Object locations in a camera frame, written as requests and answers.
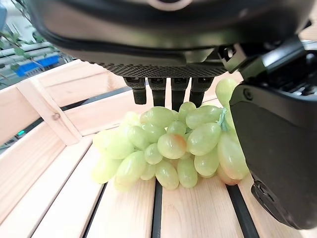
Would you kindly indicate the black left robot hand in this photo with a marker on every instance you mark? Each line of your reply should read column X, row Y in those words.
column 158, row 37

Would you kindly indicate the green grape bunch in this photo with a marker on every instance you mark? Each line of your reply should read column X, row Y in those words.
column 173, row 146

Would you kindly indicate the blue plastic crate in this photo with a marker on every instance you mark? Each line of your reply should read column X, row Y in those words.
column 37, row 65

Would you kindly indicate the green leafy plant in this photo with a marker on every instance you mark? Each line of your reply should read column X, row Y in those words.
column 17, row 42

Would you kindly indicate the light wooden slatted crate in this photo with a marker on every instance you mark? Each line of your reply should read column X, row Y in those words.
column 62, row 161

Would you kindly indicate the black device with green light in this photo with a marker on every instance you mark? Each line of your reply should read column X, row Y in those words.
column 21, row 134

